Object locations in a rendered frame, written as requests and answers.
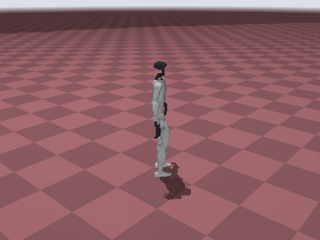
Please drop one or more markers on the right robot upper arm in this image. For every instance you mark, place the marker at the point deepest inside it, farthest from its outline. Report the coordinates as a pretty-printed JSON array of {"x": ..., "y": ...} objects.
[{"x": 156, "y": 93}]

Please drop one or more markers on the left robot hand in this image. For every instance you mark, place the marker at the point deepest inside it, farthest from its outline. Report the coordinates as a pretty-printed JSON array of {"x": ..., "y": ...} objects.
[{"x": 165, "y": 107}]

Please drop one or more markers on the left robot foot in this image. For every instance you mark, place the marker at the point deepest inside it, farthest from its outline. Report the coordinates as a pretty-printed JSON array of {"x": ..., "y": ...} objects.
[{"x": 165, "y": 165}]

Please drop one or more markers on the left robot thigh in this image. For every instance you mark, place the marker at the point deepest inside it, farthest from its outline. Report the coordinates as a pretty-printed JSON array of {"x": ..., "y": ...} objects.
[{"x": 159, "y": 138}]

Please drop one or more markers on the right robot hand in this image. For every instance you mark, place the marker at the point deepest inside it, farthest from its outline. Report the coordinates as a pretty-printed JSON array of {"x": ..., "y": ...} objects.
[{"x": 158, "y": 130}]

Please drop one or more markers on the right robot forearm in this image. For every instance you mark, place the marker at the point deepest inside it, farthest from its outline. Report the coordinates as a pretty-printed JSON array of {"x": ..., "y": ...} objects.
[{"x": 155, "y": 111}]

